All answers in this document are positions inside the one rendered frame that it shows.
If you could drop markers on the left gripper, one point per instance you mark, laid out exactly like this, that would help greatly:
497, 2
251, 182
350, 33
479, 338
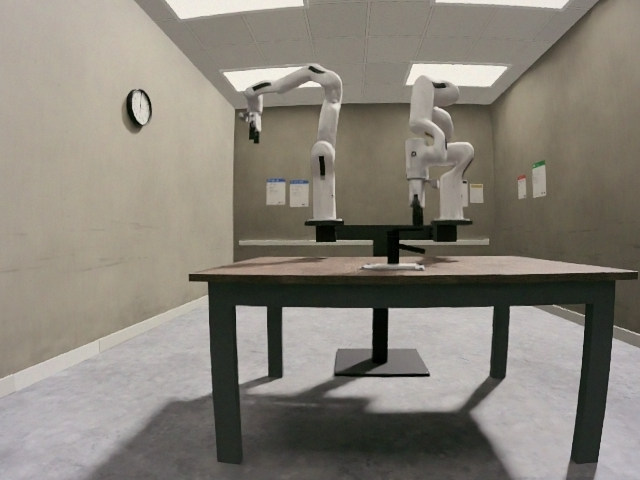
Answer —
417, 193

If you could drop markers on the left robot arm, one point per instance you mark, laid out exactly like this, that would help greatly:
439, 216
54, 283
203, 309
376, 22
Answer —
419, 156

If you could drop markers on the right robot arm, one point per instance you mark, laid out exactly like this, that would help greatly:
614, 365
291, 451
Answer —
322, 155

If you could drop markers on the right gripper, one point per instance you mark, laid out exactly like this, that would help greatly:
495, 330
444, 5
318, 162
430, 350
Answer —
256, 127

